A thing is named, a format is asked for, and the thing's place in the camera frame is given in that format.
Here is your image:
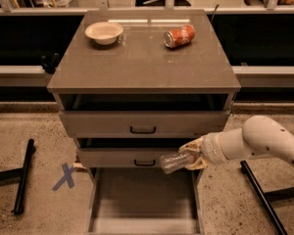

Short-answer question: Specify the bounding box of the black left floor stand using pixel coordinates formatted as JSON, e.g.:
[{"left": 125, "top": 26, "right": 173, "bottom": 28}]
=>
[{"left": 0, "top": 139, "right": 35, "bottom": 215}]

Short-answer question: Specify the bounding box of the clear plastic water bottle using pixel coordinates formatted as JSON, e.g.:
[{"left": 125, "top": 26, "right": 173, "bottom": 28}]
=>
[{"left": 160, "top": 151, "right": 199, "bottom": 174}]

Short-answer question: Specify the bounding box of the blue tape cross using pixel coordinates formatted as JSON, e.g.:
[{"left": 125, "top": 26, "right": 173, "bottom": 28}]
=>
[{"left": 52, "top": 164, "right": 75, "bottom": 191}]

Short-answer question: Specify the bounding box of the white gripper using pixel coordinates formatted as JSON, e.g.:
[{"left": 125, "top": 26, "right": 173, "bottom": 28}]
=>
[{"left": 178, "top": 133, "right": 226, "bottom": 170}]

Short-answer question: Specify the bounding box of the black right floor stand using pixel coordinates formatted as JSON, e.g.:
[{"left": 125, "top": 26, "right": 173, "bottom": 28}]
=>
[{"left": 240, "top": 161, "right": 294, "bottom": 235}]

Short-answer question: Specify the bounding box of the grey bottom drawer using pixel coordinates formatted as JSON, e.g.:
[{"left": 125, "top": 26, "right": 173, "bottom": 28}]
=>
[{"left": 84, "top": 167, "right": 204, "bottom": 235}]

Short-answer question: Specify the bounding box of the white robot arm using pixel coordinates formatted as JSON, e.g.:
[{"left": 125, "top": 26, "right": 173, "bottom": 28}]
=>
[{"left": 178, "top": 116, "right": 294, "bottom": 170}]

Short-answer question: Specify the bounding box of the grey top drawer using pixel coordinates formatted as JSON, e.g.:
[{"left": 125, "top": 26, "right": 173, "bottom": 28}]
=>
[{"left": 58, "top": 93, "right": 235, "bottom": 139}]

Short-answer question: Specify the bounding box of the black middle drawer handle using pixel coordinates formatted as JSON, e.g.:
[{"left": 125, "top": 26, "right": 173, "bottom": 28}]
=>
[{"left": 133, "top": 160, "right": 156, "bottom": 167}]

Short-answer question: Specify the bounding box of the white paper bowl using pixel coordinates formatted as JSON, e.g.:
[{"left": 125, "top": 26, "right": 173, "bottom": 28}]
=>
[{"left": 84, "top": 22, "right": 123, "bottom": 45}]

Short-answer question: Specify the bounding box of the black floor stand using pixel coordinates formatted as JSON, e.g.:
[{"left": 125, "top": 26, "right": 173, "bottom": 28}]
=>
[
  {"left": 240, "top": 161, "right": 294, "bottom": 235},
  {"left": 0, "top": 139, "right": 35, "bottom": 215}
]

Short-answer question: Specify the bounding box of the black drawer handle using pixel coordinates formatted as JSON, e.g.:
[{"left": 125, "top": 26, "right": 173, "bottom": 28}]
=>
[
  {"left": 133, "top": 160, "right": 156, "bottom": 167},
  {"left": 129, "top": 126, "right": 157, "bottom": 134}
]

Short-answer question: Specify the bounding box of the grey drawer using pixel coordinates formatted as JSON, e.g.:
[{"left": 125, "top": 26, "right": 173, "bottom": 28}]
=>
[
  {"left": 84, "top": 167, "right": 204, "bottom": 235},
  {"left": 76, "top": 138, "right": 191, "bottom": 168},
  {"left": 58, "top": 93, "right": 235, "bottom": 139}
]

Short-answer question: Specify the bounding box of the orange soda can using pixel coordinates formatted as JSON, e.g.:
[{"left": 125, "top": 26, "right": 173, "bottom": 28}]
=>
[{"left": 164, "top": 24, "right": 195, "bottom": 49}]

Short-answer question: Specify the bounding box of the black clamp on rail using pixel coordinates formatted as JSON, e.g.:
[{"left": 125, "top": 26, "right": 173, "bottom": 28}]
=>
[{"left": 41, "top": 53, "right": 60, "bottom": 74}]

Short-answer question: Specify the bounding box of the grey middle drawer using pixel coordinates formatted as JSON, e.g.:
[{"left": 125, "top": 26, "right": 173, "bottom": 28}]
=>
[{"left": 76, "top": 138, "right": 191, "bottom": 168}]

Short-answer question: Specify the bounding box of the black top drawer handle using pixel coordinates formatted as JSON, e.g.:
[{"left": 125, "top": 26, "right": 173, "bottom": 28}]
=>
[{"left": 129, "top": 126, "right": 157, "bottom": 134}]

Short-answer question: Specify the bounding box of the grey drawer cabinet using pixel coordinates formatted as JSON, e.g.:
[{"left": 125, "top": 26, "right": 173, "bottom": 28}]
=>
[{"left": 47, "top": 9, "right": 242, "bottom": 181}]

